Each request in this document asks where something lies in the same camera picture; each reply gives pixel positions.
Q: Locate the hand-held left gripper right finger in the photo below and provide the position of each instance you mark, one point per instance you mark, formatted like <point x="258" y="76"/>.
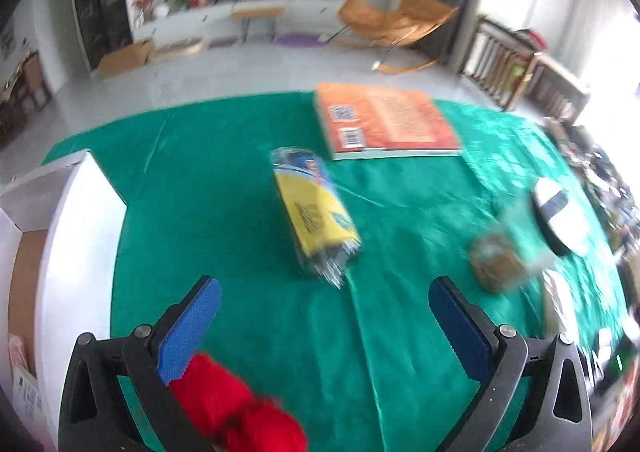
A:
<point x="462" y="332"/>

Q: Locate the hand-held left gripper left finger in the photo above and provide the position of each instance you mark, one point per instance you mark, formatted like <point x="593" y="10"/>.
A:
<point x="192" y="327"/>

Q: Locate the red yarn ball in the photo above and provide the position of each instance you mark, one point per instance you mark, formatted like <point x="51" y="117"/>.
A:
<point x="235" y="407"/>

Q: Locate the white cardboard box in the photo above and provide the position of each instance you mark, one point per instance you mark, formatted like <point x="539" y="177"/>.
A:
<point x="75" y="257"/>

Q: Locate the clear jar with black lid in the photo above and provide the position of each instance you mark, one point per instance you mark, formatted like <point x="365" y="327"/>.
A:
<point x="500" y="257"/>

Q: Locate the green tablecloth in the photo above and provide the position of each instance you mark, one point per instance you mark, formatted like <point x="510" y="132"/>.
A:
<point x="225" y="212"/>

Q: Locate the yellow cloth in clear pack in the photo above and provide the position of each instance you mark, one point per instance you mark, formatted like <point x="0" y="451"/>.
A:
<point x="315" y="212"/>

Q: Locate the orange book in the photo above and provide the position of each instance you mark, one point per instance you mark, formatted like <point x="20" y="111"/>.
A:
<point x="385" y="119"/>

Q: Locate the light wooden floor item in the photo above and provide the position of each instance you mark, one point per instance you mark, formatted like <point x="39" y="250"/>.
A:
<point x="125" y="59"/>

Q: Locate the wooden slatted chair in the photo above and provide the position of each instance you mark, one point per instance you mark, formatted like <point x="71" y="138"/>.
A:
<point x="495" y="56"/>

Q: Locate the dark wooden dining chair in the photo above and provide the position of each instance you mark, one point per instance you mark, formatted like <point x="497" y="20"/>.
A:
<point x="25" y="91"/>

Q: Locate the purple floor mat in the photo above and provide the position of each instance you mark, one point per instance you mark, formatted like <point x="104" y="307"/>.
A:
<point x="297" y="38"/>

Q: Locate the white television cabinet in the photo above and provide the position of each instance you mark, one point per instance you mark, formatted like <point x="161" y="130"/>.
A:
<point x="215" y="14"/>

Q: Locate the orange lounge chair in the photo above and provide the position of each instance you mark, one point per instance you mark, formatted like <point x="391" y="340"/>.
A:
<point x="390" y="21"/>

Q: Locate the small wooden bench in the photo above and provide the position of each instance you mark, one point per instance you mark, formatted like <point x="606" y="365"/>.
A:
<point x="257" y="11"/>

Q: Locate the red flower in vase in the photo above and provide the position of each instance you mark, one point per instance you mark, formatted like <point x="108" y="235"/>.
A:
<point x="146" y="1"/>

